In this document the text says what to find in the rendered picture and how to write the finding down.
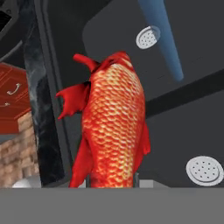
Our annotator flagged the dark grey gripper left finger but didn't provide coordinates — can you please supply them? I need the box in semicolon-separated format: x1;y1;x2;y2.
55;178;88;189

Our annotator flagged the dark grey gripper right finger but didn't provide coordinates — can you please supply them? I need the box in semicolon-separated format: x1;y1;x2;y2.
133;171;172;189

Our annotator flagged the red orange fish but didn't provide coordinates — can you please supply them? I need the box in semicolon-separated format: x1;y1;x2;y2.
55;51;152;189

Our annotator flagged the dark grey sink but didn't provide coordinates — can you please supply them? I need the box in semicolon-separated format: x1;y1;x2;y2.
34;0;224;189

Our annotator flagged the white round object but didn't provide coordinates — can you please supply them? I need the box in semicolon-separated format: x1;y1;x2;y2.
11;177;42;189

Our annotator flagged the white round drain strainer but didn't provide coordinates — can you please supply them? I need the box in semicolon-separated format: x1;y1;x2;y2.
135;24;162;50
185;155;224;187

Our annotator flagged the red cupboard door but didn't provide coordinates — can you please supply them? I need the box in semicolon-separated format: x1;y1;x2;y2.
0;61;32;136

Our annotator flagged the dark grey appliance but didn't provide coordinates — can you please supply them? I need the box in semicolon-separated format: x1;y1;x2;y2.
0;0;25;60

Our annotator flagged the silver curved cupboard handle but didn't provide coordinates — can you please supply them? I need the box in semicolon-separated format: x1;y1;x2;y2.
6;82;23;96

